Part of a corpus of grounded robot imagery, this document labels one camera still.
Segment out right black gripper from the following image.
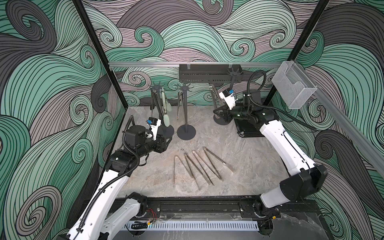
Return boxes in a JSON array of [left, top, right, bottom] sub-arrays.
[[213, 103, 251, 124]]

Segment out dark utensil rack stand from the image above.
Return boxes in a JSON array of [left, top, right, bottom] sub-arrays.
[[213, 65, 243, 126], [177, 84, 196, 141], [150, 84, 174, 139]]

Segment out clear metal tongs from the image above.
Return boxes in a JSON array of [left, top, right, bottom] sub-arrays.
[[209, 84, 222, 109]]

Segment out green metal tongs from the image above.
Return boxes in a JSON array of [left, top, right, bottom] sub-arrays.
[[161, 89, 172, 127]]

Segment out black metal tongs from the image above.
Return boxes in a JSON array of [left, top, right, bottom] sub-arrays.
[[151, 89, 164, 126]]

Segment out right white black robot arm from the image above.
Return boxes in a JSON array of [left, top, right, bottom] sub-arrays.
[[214, 106, 328, 209]]

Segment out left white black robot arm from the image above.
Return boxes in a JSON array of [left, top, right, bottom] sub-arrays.
[[57, 125, 173, 240]]

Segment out black tray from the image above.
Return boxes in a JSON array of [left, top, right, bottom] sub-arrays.
[[235, 119, 264, 138]]

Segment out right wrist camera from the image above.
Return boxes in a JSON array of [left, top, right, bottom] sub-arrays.
[[219, 89, 236, 110]]

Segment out black perforated wall shelf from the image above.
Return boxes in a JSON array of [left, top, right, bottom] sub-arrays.
[[179, 64, 244, 84]]

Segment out clear plastic wall bin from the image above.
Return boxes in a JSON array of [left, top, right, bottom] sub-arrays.
[[272, 61, 317, 110]]

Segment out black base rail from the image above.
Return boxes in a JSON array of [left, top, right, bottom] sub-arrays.
[[113, 196, 319, 220]]

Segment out white slotted cable duct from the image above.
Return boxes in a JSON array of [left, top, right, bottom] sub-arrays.
[[138, 221, 259, 232]]

